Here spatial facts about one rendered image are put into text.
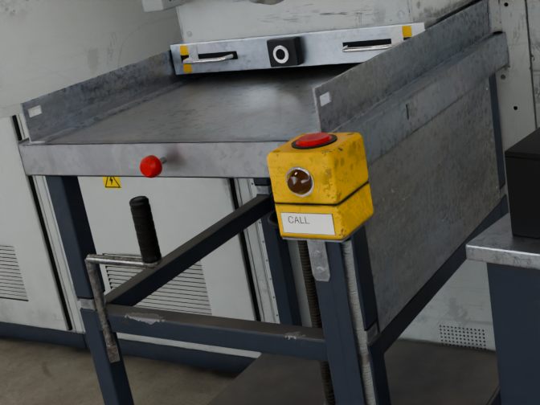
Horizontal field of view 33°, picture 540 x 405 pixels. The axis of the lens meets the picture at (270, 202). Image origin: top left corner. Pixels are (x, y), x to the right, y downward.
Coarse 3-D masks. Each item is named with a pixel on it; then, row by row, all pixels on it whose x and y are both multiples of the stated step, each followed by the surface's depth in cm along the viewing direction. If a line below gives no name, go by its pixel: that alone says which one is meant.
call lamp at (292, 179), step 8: (296, 168) 94; (304, 168) 94; (288, 176) 94; (296, 176) 94; (304, 176) 94; (312, 176) 94; (288, 184) 94; (296, 184) 94; (304, 184) 93; (312, 184) 94; (296, 192) 94; (304, 192) 94
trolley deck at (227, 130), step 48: (480, 48) 159; (192, 96) 164; (240, 96) 157; (288, 96) 149; (432, 96) 142; (48, 144) 147; (96, 144) 141; (144, 144) 136; (192, 144) 131; (240, 144) 126; (384, 144) 128
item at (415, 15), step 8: (416, 0) 152; (424, 0) 154; (432, 0) 157; (440, 0) 160; (448, 0) 163; (456, 0) 167; (464, 0) 170; (472, 0) 173; (416, 8) 152; (424, 8) 155; (432, 8) 157; (440, 8) 160; (448, 8) 164; (456, 8) 167; (416, 16) 152; (424, 16) 155; (432, 16) 158; (440, 16) 160
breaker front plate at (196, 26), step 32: (192, 0) 173; (224, 0) 169; (288, 0) 162; (320, 0) 158; (352, 0) 155; (384, 0) 152; (192, 32) 175; (224, 32) 171; (256, 32) 168; (288, 32) 164
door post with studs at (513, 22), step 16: (496, 0) 170; (512, 0) 168; (496, 16) 171; (512, 16) 169; (512, 32) 170; (512, 48) 171; (512, 64) 172; (528, 64) 170; (512, 80) 173; (528, 80) 172; (512, 96) 174; (528, 96) 173; (528, 112) 174; (528, 128) 175
